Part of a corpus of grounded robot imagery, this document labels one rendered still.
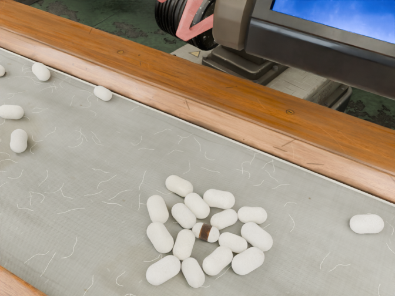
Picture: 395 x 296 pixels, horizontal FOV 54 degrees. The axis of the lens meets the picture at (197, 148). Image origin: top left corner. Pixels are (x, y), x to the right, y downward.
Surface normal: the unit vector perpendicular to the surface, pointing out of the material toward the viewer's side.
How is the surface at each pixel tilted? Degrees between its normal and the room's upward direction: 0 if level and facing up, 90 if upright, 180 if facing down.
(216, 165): 0
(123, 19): 0
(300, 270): 0
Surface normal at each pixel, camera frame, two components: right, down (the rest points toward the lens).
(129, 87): -0.31, -0.06
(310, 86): 0.04, -0.70
